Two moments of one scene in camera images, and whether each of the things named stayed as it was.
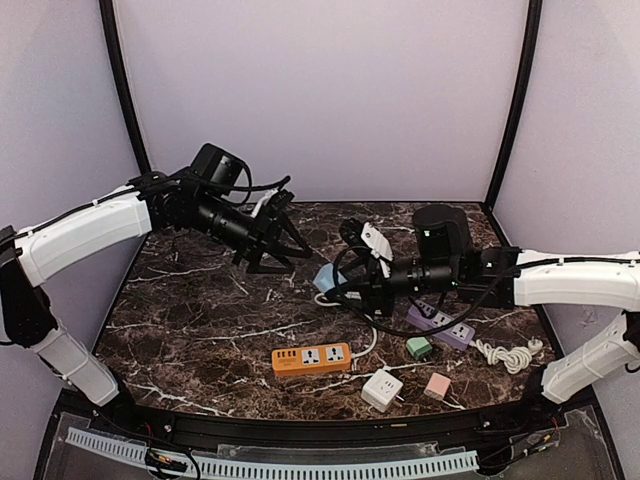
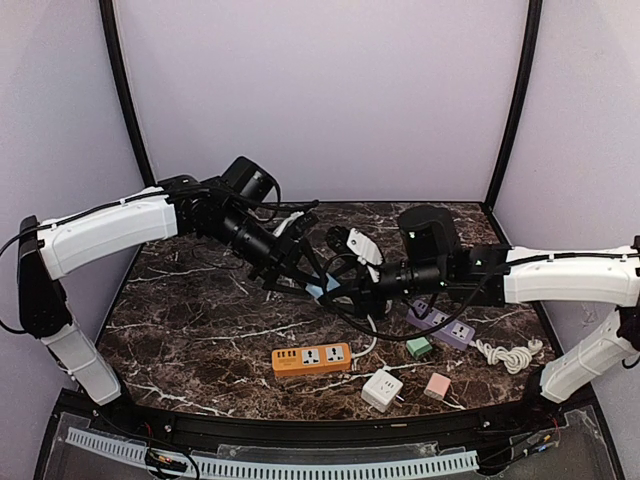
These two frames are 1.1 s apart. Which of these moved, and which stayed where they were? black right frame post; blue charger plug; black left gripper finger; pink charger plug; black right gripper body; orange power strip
Moved: black left gripper finger; blue charger plug
Stayed: orange power strip; pink charger plug; black right frame post; black right gripper body
